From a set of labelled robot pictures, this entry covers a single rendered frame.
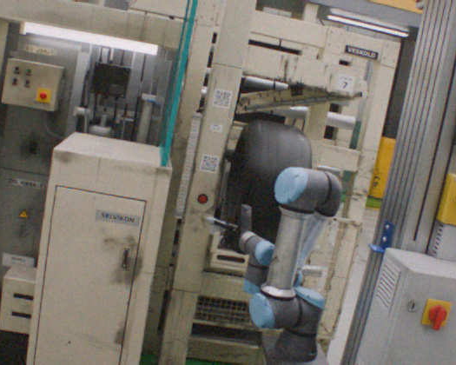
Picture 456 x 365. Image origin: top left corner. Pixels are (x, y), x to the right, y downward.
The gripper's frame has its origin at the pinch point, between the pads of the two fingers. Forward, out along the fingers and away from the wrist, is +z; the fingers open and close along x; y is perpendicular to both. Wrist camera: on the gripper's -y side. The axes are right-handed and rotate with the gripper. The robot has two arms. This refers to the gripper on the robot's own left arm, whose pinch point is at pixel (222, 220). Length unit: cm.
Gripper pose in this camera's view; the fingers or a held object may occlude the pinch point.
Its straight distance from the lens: 234.9
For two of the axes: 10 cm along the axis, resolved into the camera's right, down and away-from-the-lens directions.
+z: -4.8, -2.3, 8.5
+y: -3.1, 9.5, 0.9
